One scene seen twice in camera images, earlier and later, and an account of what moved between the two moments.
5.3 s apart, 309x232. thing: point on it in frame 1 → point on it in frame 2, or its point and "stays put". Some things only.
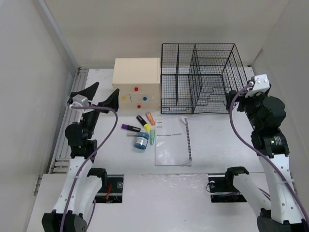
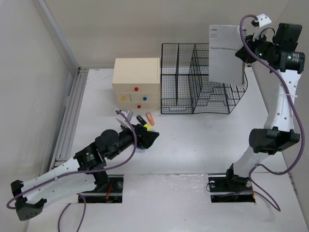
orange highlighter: [150, 118] stays put
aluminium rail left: [61, 163] stays put
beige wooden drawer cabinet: [138, 79] stays put
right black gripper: [243, 99] → [245, 55]
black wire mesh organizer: [196, 78] stays put
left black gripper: [111, 102] → [147, 138]
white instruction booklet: [172, 142] → [225, 67]
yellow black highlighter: [145, 124] stays put
